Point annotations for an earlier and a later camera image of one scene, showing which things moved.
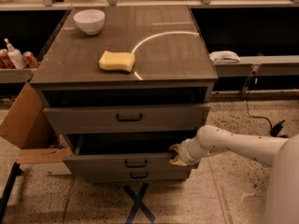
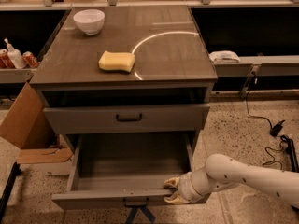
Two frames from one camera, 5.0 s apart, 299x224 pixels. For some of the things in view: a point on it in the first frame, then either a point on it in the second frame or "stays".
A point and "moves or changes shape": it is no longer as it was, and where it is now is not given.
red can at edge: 6,62 stays
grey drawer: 121,161 moves or changes shape
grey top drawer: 130,119 stays
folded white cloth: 224,57 stays
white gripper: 184,153 to 186,187
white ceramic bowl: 90,21 stays
